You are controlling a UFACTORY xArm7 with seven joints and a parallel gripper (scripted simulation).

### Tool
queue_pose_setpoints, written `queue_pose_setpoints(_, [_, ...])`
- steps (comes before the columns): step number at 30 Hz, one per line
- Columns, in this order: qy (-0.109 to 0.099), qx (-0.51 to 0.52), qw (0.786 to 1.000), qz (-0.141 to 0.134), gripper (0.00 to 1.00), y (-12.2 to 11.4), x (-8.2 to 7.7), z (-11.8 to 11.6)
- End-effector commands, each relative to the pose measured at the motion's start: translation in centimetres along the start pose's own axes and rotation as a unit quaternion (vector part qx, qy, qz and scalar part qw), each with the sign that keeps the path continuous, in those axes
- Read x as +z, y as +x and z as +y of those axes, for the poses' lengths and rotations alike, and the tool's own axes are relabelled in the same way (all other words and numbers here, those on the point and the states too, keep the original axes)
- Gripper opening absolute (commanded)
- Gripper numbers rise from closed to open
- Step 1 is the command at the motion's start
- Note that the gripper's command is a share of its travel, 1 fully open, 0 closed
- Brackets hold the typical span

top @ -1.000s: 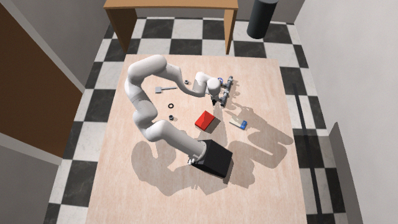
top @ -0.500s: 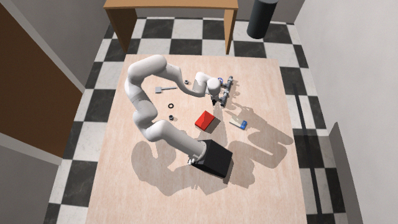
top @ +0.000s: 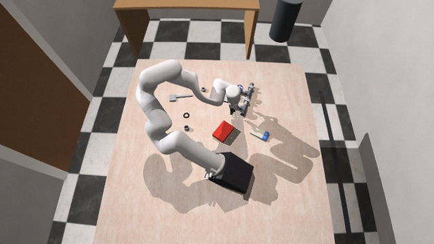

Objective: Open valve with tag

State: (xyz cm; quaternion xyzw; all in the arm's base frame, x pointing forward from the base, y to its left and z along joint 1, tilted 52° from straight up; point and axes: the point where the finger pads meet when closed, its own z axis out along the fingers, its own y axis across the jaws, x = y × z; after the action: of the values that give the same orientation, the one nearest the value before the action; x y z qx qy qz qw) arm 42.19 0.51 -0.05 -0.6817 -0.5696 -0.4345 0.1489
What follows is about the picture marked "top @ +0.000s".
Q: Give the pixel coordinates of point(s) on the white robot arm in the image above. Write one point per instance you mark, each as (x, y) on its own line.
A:
(159, 121)

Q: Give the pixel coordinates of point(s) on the grey pipe manifold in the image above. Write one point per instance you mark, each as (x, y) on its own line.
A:
(246, 100)

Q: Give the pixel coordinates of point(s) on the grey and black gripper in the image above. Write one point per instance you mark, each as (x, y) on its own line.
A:
(233, 108)

